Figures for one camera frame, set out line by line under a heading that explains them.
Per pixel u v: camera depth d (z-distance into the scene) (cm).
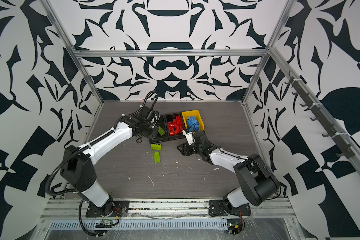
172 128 99
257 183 44
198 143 71
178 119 104
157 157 92
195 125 101
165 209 76
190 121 104
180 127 102
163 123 99
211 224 71
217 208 74
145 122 66
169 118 104
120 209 73
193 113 105
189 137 81
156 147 94
